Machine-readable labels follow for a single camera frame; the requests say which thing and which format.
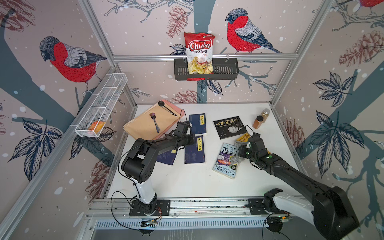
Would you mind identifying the iridescent purple spoon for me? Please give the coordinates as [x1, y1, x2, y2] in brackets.
[150, 113, 160, 133]

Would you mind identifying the tan paper sheet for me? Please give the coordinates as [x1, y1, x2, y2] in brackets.
[123, 102, 183, 141]

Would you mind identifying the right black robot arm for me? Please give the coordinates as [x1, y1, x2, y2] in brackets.
[238, 133, 360, 240]

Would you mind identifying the white wire shelf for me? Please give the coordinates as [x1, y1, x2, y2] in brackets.
[75, 73, 128, 138]

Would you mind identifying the blue book yellow label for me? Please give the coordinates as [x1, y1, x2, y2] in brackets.
[189, 113, 207, 135]

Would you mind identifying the tan spice jar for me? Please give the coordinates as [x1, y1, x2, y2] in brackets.
[261, 109, 270, 122]

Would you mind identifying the red cassava chips bag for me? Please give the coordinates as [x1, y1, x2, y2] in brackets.
[184, 33, 215, 75]

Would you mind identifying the black cable left base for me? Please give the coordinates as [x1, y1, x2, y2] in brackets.
[109, 190, 157, 233]

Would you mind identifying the yellow orange treehouse book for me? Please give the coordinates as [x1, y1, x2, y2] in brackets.
[236, 133, 251, 143]

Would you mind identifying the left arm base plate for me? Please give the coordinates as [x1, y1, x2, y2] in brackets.
[129, 199, 171, 217]

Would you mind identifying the dark blue book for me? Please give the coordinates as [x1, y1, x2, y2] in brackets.
[157, 150, 178, 166]
[185, 136, 206, 164]

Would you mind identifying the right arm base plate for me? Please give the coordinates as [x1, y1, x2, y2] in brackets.
[247, 198, 290, 215]

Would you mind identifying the grey striped cloth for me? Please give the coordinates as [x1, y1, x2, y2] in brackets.
[232, 141, 248, 165]

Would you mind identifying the black cable right base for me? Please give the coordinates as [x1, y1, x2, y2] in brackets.
[262, 209, 290, 240]

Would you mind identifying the black cable base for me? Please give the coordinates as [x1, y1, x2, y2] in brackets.
[262, 209, 290, 240]
[109, 190, 157, 233]

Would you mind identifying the brown spice jar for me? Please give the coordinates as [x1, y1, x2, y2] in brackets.
[253, 115, 264, 129]

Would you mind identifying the black book with face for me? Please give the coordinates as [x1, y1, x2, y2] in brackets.
[213, 116, 247, 140]

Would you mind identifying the black wall basket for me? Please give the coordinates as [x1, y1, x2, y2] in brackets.
[174, 58, 239, 81]

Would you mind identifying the black spoon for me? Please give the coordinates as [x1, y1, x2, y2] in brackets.
[158, 101, 176, 116]

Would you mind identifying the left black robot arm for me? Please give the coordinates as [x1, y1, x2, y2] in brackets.
[121, 121, 195, 213]

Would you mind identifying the orange packet in shelf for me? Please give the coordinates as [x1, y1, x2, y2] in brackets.
[88, 121, 106, 134]

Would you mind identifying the pink tray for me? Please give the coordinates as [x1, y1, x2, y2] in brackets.
[149, 100, 186, 140]

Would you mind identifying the colourful treehouse book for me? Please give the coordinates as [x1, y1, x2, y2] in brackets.
[213, 143, 239, 179]

